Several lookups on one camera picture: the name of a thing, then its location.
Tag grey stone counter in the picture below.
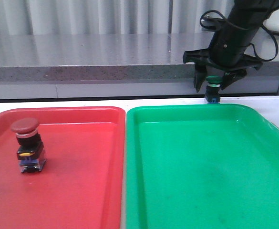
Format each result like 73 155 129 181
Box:
0 32 279 101

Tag red mushroom push button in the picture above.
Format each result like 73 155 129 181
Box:
10 117 46 173

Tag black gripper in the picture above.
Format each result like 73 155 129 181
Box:
183 47 263 93

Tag green mushroom push button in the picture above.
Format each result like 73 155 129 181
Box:
205 75 222 104

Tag red plastic tray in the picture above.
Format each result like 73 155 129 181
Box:
0 107 125 229

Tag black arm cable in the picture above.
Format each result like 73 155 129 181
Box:
199 9 279 62

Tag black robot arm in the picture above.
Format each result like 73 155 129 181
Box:
183 0 279 91

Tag green plastic tray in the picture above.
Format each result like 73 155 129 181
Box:
126 104 279 229

